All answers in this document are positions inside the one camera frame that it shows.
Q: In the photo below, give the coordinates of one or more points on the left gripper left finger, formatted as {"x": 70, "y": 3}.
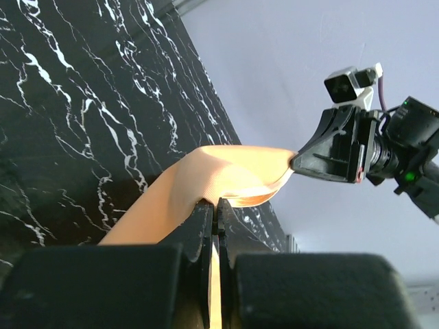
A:
{"x": 194, "y": 237}

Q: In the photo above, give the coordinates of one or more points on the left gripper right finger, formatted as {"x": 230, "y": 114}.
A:
{"x": 234, "y": 239}

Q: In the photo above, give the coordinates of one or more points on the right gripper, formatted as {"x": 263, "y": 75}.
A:
{"x": 403, "y": 150}

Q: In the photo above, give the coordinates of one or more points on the peach cloth napkin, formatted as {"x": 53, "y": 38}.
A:
{"x": 246, "y": 176}

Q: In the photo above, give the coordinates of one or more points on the black marble pattern mat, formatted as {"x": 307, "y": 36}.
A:
{"x": 97, "y": 99}

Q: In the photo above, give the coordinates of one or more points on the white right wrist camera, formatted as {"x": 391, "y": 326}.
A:
{"x": 351, "y": 86}

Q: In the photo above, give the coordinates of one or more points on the aluminium frame rail front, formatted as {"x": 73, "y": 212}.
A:
{"x": 424, "y": 297}

